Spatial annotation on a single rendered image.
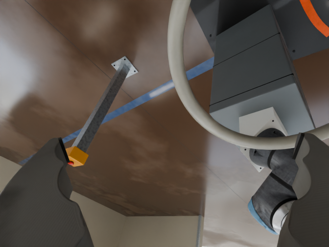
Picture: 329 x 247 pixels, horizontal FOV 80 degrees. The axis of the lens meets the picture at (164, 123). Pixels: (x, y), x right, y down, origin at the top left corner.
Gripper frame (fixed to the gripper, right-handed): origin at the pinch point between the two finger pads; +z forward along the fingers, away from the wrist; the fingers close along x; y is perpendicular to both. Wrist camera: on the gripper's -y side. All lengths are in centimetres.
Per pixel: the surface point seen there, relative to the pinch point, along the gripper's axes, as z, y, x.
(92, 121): 117, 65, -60
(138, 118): 214, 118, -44
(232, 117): 80, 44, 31
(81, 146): 97, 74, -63
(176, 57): 28.0, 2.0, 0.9
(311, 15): 141, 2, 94
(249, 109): 76, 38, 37
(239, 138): 28.0, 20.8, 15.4
